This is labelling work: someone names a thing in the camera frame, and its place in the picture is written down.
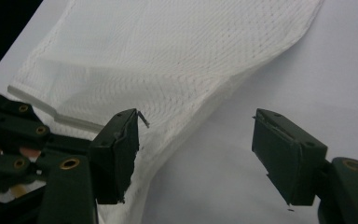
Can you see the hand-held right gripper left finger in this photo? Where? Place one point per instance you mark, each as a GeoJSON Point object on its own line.
{"type": "Point", "coordinates": [115, 155]}

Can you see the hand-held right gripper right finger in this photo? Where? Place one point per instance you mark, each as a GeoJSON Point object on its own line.
{"type": "Point", "coordinates": [289, 158]}

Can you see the white mesh laundry bag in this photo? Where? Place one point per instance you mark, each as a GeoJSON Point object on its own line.
{"type": "Point", "coordinates": [167, 62]}

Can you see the white table sheet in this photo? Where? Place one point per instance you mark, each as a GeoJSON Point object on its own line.
{"type": "Point", "coordinates": [307, 93]}

